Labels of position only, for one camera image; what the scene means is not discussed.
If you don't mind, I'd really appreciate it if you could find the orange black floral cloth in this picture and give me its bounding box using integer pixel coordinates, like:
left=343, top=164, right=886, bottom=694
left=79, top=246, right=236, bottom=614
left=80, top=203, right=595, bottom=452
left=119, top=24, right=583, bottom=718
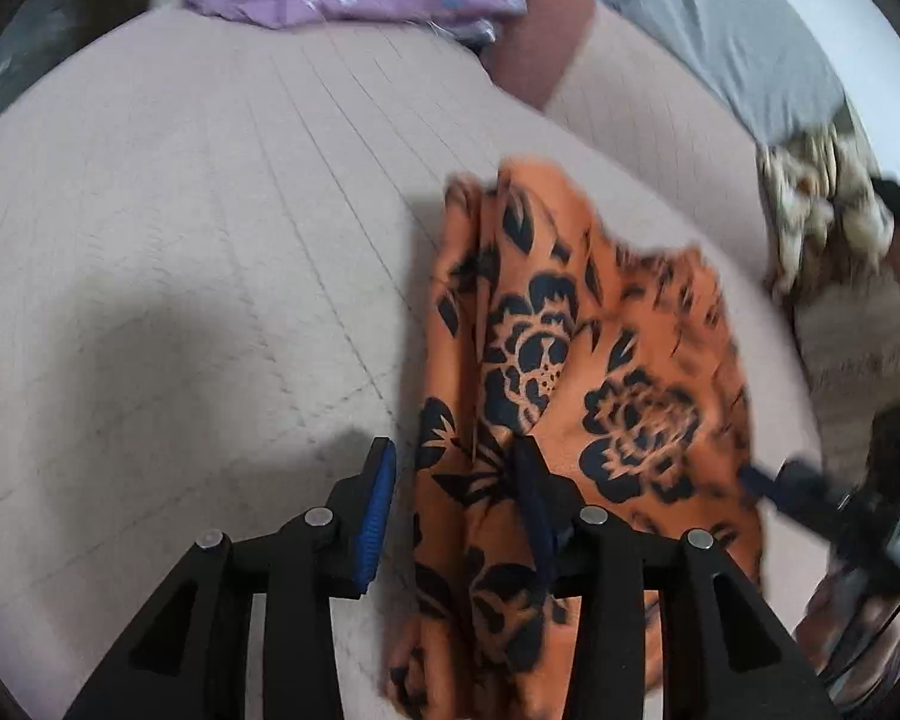
left=388, top=160, right=763, bottom=718

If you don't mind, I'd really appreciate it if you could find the beige brown patterned blanket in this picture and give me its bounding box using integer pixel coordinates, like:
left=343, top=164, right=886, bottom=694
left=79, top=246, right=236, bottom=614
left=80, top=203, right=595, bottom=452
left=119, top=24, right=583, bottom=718
left=756, top=124, right=896, bottom=302

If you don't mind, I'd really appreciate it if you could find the grey pillow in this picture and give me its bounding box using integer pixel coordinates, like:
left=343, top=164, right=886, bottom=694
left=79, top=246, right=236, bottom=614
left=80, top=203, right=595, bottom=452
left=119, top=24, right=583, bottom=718
left=606, top=0, right=847, bottom=145

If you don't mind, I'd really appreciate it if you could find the pink bolster pillow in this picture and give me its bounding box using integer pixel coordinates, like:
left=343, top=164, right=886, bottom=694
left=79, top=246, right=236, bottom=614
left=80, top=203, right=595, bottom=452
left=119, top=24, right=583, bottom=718
left=481, top=0, right=772, bottom=281

